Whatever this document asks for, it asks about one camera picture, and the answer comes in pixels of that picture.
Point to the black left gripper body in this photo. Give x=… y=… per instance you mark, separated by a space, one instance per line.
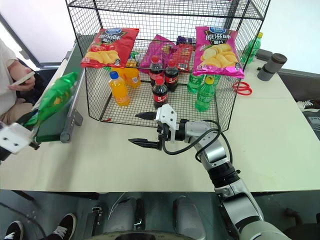
x=35 y=145

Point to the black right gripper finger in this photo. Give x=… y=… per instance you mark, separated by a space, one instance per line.
x=146 y=143
x=147 y=115

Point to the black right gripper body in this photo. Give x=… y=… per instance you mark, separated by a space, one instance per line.
x=163 y=133

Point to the green chips bag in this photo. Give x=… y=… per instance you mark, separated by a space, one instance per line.
x=56 y=96

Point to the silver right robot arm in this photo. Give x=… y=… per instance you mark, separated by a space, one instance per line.
x=225 y=172

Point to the green belt conveyor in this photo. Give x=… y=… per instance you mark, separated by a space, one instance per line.
x=62 y=117

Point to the bystander hand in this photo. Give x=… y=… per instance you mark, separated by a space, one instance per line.
x=23 y=83

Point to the cola bottle red cap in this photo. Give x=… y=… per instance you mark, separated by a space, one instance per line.
x=155 y=71
x=160 y=95
x=171 y=77

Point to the orange soda bottle blue cap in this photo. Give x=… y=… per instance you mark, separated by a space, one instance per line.
x=119 y=90

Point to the orange soda bottle green cap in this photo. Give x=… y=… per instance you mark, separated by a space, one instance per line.
x=132 y=75

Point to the green soda bottle yellow cap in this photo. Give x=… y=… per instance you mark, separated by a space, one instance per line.
x=205 y=96
x=251 y=50

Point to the magenta crumpled chips bag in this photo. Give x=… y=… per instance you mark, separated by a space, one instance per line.
x=156 y=51

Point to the white smartphone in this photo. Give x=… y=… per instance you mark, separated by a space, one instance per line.
x=23 y=78

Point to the person in white shirt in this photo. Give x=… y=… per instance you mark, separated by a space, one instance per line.
x=7 y=82

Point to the small red snack pack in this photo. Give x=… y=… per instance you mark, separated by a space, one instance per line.
x=184 y=56

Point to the grey rounded robot leg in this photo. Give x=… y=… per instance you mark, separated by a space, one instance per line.
x=187 y=217
x=123 y=215

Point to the red potato chips bag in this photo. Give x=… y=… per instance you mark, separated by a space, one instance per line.
x=110 y=47

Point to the purple snack pack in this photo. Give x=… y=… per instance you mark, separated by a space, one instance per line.
x=183 y=39

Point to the black sneaker white sole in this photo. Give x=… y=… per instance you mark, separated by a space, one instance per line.
x=13 y=231
x=63 y=226

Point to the red scissors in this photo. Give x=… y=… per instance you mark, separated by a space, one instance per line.
x=242 y=88

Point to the large pink potato chips bag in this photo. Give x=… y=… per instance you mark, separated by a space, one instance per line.
x=217 y=50

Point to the grey cylinder with dark cap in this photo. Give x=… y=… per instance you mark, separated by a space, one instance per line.
x=271 y=66

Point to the black machine beside table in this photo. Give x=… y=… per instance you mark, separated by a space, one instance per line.
x=300 y=82

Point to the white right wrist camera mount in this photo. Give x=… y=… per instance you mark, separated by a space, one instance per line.
x=167 y=116

